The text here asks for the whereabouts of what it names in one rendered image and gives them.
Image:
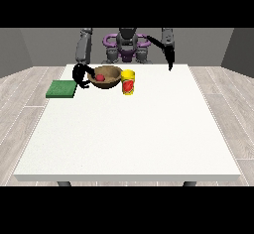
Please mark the brown wooden bowl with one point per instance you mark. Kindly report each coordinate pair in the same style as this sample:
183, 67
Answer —
110, 78

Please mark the green square pad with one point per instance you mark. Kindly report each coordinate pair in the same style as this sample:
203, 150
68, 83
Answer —
61, 89

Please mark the yellow cup with melon print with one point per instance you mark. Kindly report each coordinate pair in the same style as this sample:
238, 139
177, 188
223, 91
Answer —
128, 82

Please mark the grey robot trunk purple rings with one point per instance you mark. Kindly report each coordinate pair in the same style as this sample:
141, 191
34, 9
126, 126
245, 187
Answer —
126, 46

